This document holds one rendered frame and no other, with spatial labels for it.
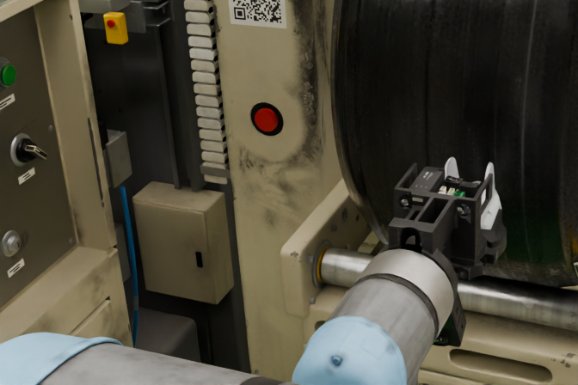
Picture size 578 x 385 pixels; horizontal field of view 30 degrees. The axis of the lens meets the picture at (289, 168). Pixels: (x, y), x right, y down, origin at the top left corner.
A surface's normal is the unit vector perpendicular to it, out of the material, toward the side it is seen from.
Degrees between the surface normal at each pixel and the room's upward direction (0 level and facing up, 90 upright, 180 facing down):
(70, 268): 0
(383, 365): 50
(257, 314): 90
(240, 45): 90
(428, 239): 90
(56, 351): 9
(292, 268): 90
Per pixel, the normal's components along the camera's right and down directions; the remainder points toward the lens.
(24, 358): -0.08, -0.92
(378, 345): 0.40, -0.67
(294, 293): -0.42, 0.44
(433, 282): 0.58, -0.55
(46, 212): 0.91, 0.13
